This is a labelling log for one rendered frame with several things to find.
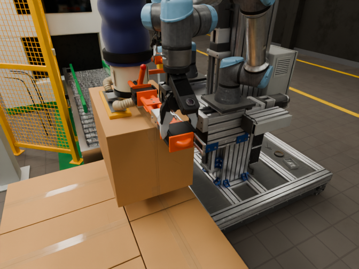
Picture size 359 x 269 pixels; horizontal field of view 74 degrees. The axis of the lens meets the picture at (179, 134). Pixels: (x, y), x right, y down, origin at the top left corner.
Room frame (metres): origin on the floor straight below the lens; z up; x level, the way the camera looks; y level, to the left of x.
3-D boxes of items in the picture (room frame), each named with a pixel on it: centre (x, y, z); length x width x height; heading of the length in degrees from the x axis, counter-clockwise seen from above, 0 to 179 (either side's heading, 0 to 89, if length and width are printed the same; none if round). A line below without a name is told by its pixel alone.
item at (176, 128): (0.60, 0.01, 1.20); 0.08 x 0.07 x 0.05; 24
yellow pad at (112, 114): (1.12, 0.33, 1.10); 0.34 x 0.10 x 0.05; 24
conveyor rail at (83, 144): (2.43, 1.17, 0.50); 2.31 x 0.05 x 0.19; 26
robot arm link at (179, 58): (0.63, 0.01, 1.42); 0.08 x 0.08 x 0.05
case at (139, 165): (1.15, 0.23, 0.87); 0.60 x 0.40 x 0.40; 24
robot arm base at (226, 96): (1.26, -0.27, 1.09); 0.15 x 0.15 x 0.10
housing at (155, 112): (0.73, 0.06, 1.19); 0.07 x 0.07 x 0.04; 24
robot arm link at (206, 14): (0.72, -0.04, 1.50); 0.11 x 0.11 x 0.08; 55
